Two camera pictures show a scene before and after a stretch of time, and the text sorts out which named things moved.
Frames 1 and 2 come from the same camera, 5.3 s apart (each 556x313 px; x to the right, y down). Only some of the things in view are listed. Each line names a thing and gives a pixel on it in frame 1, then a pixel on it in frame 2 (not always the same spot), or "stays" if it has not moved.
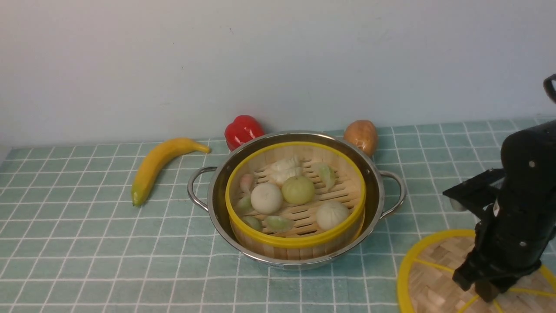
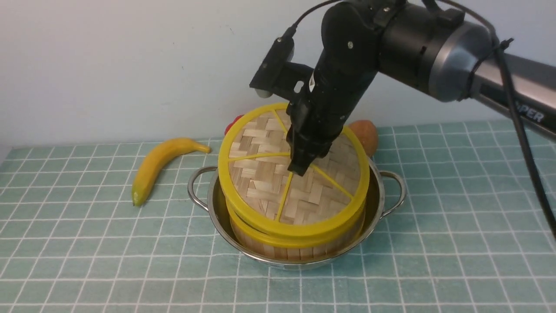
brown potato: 363,134 stays
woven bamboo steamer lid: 426,284 → 253,161
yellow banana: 149,170 stays
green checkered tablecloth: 71,240 stays
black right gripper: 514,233 → 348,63
